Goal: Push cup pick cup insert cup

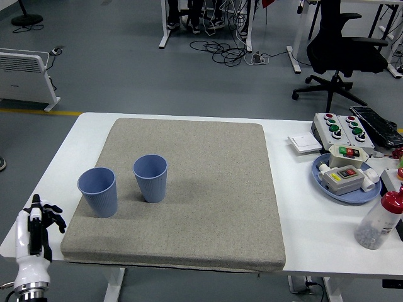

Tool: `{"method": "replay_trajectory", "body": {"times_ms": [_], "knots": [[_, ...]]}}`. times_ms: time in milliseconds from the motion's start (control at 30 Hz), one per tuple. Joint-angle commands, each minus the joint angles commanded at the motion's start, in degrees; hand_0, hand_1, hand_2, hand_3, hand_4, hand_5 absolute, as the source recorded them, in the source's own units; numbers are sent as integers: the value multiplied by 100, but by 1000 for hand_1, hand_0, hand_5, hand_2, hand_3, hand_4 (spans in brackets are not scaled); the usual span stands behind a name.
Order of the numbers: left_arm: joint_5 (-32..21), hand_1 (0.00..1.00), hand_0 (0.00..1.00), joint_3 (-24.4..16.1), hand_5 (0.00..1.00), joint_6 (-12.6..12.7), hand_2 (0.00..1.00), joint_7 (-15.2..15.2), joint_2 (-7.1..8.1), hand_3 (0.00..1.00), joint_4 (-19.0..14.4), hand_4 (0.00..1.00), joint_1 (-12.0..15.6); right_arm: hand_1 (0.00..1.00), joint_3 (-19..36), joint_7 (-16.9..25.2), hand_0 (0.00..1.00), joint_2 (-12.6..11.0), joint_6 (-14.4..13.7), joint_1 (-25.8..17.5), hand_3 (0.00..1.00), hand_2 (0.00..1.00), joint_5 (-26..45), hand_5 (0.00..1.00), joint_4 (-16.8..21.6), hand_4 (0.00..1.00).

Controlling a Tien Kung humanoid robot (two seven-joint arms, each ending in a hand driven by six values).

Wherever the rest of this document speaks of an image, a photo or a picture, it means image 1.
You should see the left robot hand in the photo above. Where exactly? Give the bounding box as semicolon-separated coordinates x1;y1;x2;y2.
14;194;67;288

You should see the blue ribbed plastic cup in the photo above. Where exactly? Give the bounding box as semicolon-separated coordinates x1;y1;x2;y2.
77;167;118;218
132;154;168;204

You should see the white table leg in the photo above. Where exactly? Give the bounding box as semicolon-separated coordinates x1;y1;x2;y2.
103;267;127;302
321;276;337;302

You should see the white panel heater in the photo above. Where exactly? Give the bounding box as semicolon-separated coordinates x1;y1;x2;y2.
0;47;61;113

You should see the grey-brown mat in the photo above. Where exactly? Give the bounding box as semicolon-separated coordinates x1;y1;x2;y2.
59;118;287;274

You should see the black fan base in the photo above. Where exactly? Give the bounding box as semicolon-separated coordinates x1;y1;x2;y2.
11;0;44;26

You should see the person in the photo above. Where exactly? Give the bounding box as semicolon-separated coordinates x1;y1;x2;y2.
166;0;202;35
206;0;226;30

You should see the white under-table control box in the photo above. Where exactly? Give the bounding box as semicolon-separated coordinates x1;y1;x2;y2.
288;276;325;295

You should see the white four-button control box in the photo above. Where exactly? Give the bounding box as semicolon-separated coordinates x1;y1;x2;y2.
311;112;351;148
336;114;376;151

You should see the blue round plate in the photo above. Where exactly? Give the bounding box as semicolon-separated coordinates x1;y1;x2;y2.
310;153;383;205

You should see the clear bottle with red cap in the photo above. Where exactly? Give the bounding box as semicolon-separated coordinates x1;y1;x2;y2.
354;186;403;251

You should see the white box with orange button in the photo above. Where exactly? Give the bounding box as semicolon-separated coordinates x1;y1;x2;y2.
380;167;403;196

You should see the black mesh keyboard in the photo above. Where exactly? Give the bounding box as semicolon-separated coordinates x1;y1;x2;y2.
349;105;403;148

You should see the black office chair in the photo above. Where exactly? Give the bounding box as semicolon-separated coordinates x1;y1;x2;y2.
292;0;389;114

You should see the white desk frame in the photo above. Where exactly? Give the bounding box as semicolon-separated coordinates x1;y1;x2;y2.
158;0;253;52

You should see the black cable tangle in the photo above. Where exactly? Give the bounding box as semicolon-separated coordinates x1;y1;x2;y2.
189;39;253;67

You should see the white wall switch plate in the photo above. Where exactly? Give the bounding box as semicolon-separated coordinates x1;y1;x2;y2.
287;132;324;155

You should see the white green-red push-button switch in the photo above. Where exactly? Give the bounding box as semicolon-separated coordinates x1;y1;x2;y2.
327;143;370;169

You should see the grey push-button switch box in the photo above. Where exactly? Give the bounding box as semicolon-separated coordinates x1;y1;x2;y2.
317;162;380;198

